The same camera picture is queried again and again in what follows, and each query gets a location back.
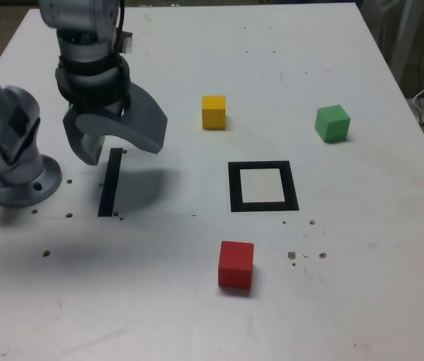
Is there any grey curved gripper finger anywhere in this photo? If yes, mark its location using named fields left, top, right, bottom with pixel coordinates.
left=62, top=106, right=105, bottom=166
left=74, top=80, right=169, bottom=156

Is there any yellow cube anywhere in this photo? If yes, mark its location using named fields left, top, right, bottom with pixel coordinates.
left=201, top=95, right=228, bottom=131

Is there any red cube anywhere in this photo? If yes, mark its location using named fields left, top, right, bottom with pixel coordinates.
left=217, top=241, right=255, bottom=290

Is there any green cube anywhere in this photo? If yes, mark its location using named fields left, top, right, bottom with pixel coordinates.
left=313, top=105, right=351, bottom=144

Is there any black tape square outline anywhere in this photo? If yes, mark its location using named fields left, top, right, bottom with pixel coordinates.
left=228, top=160, right=300, bottom=213

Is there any black tape strip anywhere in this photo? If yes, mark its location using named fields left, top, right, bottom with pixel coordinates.
left=97, top=147, right=123, bottom=218

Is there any grey background furniture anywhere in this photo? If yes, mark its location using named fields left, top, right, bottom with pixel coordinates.
left=360, top=0, right=423, bottom=91

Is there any small wrist camera box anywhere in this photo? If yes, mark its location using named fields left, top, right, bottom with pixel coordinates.
left=120, top=31, right=135, bottom=54

